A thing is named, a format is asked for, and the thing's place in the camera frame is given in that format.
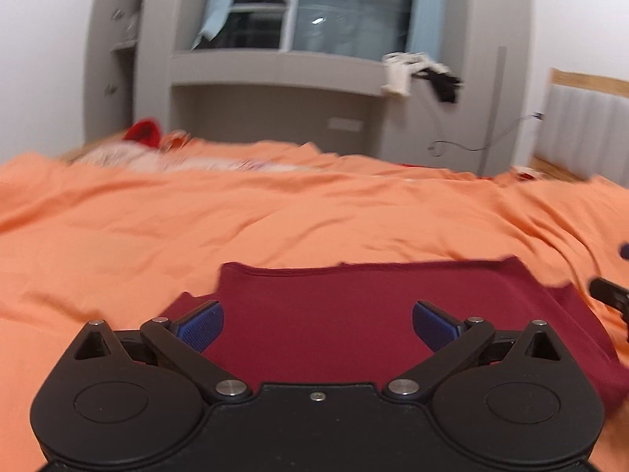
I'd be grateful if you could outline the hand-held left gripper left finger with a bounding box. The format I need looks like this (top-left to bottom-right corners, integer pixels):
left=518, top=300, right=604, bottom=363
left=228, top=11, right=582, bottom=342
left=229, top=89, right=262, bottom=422
left=61, top=300, right=251, bottom=404

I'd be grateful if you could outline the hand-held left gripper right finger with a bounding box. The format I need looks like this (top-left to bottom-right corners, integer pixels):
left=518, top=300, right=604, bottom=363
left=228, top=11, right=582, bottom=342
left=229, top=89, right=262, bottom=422
left=382, top=300, right=573, bottom=404

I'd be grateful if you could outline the dark red sweater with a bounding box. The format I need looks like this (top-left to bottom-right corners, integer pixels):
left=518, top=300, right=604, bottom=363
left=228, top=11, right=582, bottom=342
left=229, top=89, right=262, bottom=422
left=160, top=256, right=621, bottom=410

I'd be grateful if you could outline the orange blanket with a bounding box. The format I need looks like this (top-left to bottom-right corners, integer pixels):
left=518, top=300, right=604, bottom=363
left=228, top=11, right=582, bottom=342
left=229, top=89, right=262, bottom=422
left=0, top=140, right=629, bottom=472

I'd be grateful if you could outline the grey padded wooden headboard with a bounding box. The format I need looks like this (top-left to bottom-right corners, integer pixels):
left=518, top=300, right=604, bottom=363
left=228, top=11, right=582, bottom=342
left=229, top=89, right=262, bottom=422
left=533, top=68, right=629, bottom=183

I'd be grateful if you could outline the patterned bed sheet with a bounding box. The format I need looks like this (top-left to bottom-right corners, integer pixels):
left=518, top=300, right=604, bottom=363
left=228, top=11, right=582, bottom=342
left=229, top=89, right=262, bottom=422
left=69, top=142, right=308, bottom=174

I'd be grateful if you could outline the red cloth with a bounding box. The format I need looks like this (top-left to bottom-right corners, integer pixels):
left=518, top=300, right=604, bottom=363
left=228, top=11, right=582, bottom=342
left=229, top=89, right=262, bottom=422
left=122, top=118, right=164, bottom=149

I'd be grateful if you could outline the black garment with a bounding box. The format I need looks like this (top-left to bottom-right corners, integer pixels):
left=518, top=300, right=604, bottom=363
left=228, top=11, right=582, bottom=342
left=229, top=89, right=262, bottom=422
left=417, top=61, right=465, bottom=105

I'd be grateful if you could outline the white garment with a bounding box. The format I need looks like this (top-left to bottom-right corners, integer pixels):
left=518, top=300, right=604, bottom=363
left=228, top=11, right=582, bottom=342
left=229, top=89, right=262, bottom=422
left=381, top=52, right=429, bottom=98

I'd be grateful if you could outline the grey closed wardrobe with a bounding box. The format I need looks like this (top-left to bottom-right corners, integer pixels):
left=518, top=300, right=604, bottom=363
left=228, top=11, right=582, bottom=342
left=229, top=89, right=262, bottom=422
left=432, top=0, right=535, bottom=178

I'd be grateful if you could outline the grey window sill cabinet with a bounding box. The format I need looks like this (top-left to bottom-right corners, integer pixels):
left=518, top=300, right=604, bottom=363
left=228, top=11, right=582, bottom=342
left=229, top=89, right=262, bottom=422
left=169, top=50, right=394, bottom=98

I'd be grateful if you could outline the grey wardrobe with open door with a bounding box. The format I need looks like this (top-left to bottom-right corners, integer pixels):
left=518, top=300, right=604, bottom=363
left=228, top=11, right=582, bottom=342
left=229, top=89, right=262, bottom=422
left=83, top=0, right=178, bottom=144

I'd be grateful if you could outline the light blue curtain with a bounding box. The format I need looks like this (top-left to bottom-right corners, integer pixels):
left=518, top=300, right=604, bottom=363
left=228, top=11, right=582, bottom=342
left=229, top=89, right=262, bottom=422
left=405, top=0, right=443, bottom=58
left=199, top=0, right=241, bottom=41

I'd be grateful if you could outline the large window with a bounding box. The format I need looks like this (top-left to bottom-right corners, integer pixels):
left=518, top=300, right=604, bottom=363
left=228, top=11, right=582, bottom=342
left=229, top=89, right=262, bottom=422
left=231, top=0, right=416, bottom=56

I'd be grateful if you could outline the black cable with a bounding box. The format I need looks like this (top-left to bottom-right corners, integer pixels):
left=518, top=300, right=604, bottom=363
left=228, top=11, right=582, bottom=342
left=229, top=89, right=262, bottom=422
left=427, top=74, right=544, bottom=155

